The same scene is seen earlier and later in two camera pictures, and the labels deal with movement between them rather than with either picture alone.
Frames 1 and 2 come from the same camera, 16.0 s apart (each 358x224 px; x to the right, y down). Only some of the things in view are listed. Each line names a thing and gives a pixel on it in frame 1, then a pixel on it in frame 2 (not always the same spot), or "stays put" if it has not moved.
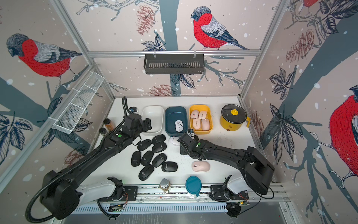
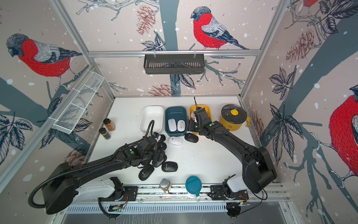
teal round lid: x=193 y=185 stays put
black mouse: x=159 y=147 stays put
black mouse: x=159 y=160 stays put
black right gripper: x=182 y=150 → x=191 y=125
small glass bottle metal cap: x=165 y=185 stays put
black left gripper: x=146 y=124 → x=158 y=156
